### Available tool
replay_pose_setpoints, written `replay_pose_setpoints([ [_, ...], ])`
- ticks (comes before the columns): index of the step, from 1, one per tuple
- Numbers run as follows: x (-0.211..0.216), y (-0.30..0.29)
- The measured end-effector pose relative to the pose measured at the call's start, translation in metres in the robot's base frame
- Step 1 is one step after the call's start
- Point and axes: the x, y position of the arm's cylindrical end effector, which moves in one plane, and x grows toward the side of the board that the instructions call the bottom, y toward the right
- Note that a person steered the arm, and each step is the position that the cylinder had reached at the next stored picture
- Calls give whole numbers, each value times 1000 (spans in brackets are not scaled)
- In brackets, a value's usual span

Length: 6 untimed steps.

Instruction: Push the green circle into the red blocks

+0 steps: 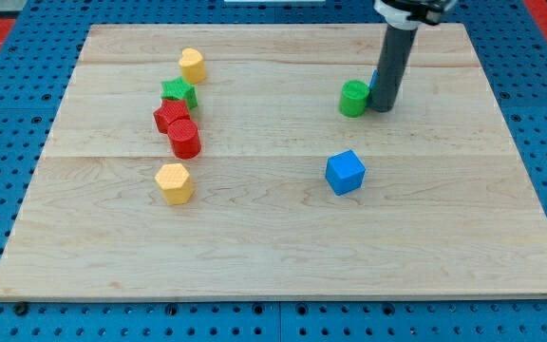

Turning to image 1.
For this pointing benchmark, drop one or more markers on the yellow hexagon block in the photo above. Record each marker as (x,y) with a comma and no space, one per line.
(175,183)

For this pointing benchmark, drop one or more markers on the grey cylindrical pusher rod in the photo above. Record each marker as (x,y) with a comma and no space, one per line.
(391,67)

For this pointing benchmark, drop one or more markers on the blue block behind rod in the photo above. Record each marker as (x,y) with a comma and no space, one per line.
(373,80)

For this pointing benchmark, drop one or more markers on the green cylinder block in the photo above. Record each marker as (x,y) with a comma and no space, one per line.
(354,98)

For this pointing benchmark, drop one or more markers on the green star block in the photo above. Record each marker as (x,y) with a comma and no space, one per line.
(178,89)

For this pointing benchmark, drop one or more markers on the light wooden board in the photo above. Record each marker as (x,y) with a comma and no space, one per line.
(446,209)

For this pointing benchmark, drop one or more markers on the yellow heart block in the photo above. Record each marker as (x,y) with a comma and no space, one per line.
(192,67)

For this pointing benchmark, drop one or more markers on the blue cube block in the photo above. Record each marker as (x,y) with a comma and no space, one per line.
(344,172)

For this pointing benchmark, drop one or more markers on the red star block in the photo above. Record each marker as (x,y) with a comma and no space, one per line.
(169,112)

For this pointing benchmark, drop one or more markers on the red cylinder block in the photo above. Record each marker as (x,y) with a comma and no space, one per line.
(184,138)

